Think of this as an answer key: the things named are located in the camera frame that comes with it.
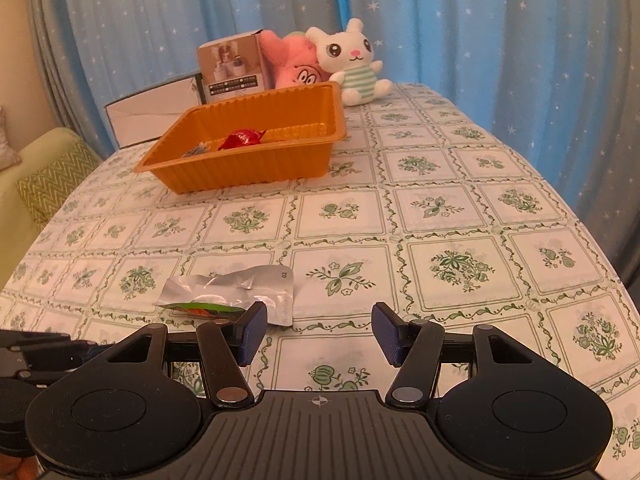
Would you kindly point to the green zigzag cushion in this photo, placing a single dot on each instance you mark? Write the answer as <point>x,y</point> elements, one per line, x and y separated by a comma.
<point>55,185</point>

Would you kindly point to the silver foil packet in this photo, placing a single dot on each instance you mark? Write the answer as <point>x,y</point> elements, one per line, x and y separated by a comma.
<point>240,285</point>

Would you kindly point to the clear packet of dark sticks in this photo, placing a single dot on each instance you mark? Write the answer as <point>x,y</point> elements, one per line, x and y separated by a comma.
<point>196,150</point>

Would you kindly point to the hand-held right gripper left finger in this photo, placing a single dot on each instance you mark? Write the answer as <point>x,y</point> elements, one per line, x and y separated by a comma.
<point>252,332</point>

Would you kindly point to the blue star curtain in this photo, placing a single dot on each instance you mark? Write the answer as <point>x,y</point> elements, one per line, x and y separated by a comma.
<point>475,85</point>

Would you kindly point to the pink plush toy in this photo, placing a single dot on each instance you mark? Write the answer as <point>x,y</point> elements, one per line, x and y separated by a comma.
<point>292,60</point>

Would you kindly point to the flat white box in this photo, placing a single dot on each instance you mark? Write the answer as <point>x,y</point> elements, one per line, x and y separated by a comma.
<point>150,115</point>

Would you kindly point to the floral tablecloth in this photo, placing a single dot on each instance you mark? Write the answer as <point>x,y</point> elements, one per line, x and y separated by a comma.
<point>400,220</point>

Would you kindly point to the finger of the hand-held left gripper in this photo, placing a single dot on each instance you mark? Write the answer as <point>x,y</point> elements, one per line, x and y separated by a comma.
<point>45,345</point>
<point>45,374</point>

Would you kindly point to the cardboard box with picture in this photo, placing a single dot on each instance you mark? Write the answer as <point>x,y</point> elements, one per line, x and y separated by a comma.
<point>230,70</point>

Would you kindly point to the white bunny plush toy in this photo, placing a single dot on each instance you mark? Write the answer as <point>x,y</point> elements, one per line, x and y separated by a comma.
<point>352,67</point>

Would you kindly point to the orange plastic tray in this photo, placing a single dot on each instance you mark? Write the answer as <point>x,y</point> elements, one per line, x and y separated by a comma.
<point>240,160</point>

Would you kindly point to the light green sofa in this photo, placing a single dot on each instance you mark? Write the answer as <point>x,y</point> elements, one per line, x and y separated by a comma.
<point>30,155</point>

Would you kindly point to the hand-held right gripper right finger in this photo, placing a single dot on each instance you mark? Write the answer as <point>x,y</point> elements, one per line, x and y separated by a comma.
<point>385,332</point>

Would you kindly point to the red foil candy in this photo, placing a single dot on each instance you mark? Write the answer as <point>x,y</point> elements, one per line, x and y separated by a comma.
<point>242,139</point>

